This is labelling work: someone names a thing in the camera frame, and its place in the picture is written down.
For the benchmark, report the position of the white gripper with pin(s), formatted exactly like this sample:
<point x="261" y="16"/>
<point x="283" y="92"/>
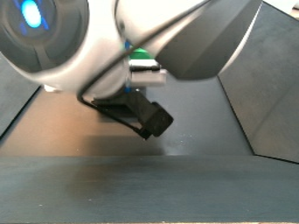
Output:
<point x="147" y="73"/>

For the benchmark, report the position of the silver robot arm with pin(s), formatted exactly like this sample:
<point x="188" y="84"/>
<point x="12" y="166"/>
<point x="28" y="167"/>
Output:
<point x="58" y="42"/>

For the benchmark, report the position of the green shape sorter base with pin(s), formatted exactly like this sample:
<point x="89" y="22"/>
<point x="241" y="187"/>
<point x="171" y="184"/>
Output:
<point x="140" y="54"/>

